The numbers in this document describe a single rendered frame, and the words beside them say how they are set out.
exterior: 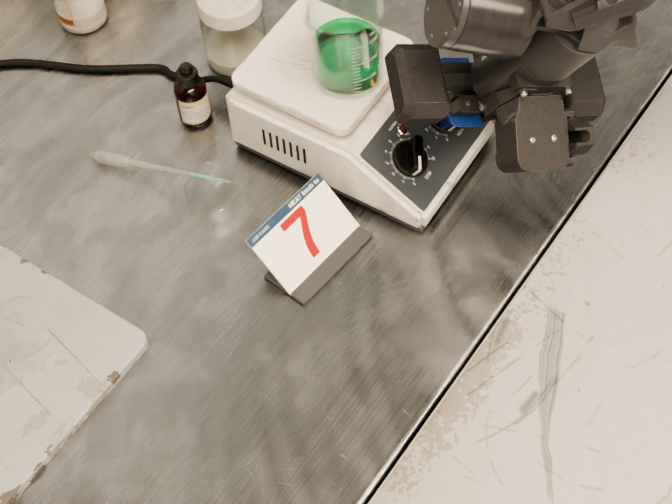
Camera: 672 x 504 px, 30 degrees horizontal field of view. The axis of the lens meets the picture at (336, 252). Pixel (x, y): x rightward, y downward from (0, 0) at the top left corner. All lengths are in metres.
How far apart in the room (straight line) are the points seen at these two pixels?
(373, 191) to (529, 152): 0.16
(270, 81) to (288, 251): 0.15
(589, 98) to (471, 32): 0.19
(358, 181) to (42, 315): 0.28
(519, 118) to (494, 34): 0.10
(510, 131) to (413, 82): 0.08
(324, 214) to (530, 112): 0.20
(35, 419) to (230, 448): 0.15
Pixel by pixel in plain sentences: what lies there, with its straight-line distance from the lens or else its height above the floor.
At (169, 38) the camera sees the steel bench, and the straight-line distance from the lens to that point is 1.24.
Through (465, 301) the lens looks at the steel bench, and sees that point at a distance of 1.04.
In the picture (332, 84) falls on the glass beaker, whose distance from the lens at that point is 1.04.
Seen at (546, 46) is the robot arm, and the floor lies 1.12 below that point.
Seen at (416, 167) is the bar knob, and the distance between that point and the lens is 1.04.
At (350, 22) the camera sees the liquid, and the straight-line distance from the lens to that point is 1.06.
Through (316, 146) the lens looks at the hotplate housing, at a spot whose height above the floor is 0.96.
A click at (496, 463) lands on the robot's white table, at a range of 0.97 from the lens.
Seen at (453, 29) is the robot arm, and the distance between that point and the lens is 0.87.
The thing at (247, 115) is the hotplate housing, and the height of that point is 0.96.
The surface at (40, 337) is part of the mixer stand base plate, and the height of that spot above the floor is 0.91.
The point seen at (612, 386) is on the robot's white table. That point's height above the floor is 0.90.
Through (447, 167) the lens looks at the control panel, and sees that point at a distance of 1.08.
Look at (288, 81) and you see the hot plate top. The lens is 1.07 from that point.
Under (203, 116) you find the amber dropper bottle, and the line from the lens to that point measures 1.15.
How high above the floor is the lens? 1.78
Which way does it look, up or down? 55 degrees down
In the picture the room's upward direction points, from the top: 4 degrees counter-clockwise
